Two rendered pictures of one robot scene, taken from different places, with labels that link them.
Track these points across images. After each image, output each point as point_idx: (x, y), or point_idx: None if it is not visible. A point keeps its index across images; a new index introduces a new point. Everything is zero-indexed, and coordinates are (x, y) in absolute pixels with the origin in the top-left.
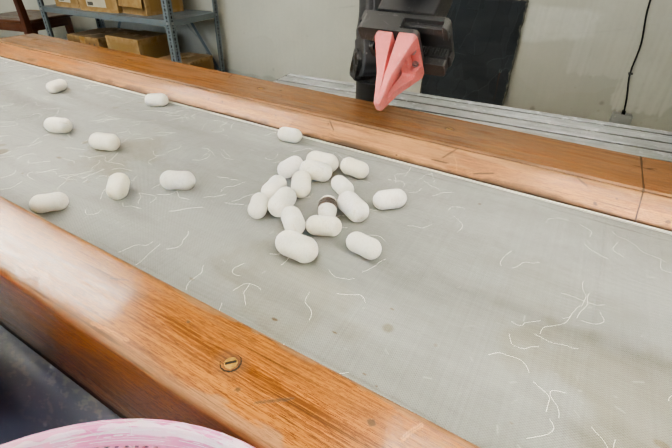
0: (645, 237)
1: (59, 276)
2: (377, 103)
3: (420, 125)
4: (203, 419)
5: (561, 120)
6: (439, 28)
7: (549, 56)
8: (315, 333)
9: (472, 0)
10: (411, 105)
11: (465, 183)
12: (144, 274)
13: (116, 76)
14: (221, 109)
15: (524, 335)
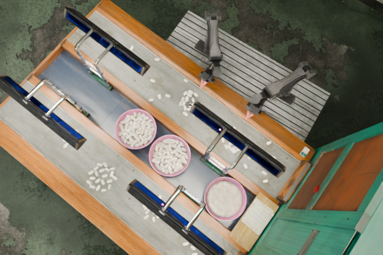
0: (232, 115)
1: (160, 118)
2: (200, 88)
3: (210, 82)
4: (176, 134)
5: (260, 57)
6: (211, 82)
7: None
8: (186, 126)
9: None
10: (221, 42)
11: (213, 99)
12: (168, 118)
13: (144, 42)
14: (171, 65)
15: (207, 128)
